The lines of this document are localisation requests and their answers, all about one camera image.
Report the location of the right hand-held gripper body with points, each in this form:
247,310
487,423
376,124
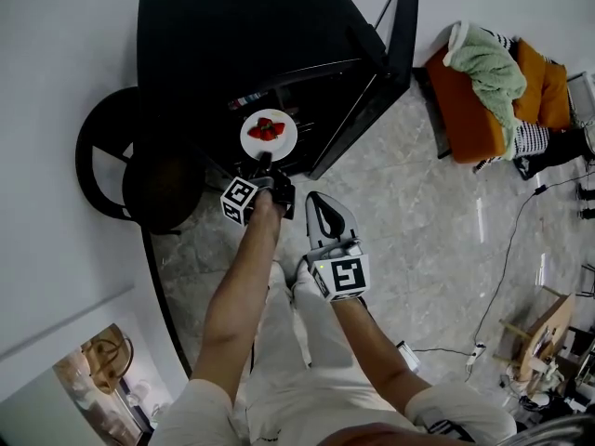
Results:
346,277

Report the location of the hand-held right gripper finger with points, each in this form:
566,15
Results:
313,226
348,221

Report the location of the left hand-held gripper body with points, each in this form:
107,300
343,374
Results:
237,198

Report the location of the white round plate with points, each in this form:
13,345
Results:
279,149

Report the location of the red strawberry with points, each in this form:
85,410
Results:
254,132
279,129
268,135
265,122

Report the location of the black mini fridge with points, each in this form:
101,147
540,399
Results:
232,26

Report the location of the person's right forearm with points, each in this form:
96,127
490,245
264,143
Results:
372,351

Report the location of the person's left forearm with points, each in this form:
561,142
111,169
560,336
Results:
237,305

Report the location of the person's left hand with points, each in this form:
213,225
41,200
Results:
267,207

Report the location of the person's white right shoe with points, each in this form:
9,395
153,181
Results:
304,280

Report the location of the person's white shoe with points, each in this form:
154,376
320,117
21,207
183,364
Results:
277,274
304,280

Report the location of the person's white left shoe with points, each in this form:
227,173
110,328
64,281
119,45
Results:
277,274

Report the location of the labelled drink bottle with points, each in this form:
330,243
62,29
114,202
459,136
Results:
246,101

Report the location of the person's white trousers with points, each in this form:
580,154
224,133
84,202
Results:
325,342

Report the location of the black wicker chair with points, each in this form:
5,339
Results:
162,188

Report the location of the black control box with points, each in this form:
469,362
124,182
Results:
409,356

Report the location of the white power strip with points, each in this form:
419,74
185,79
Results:
476,353

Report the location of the orange sofa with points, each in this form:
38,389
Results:
465,119

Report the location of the person's chin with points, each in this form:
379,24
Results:
372,437

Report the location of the black white striped throw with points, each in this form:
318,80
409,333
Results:
530,140

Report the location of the person's white shirt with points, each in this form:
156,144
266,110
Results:
200,416

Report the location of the green fleece blanket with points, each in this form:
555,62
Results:
488,72

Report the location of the small wooden table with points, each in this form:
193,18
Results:
555,318

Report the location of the woven straw bag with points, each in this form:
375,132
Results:
104,365

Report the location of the clear glass bottle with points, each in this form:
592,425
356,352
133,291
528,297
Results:
138,391

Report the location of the orange cushion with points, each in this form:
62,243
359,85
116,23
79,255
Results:
558,95
530,91

